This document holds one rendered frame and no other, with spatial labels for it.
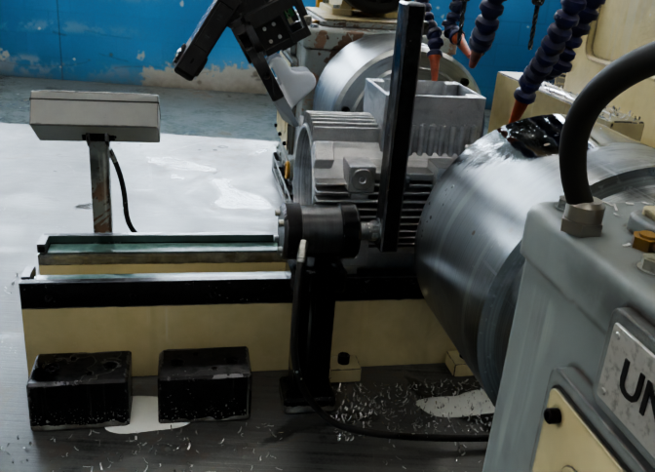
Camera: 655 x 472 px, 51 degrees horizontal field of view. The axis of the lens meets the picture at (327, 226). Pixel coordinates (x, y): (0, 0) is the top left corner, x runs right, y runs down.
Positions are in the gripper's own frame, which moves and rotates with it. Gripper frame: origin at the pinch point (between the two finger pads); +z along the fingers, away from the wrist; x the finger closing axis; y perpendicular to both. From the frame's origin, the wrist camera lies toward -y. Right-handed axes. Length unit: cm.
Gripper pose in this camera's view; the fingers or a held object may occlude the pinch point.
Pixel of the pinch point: (287, 119)
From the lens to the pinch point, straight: 89.1
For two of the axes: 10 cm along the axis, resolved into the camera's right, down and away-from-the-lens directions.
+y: 8.9, -4.6, -0.1
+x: -1.8, -3.8, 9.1
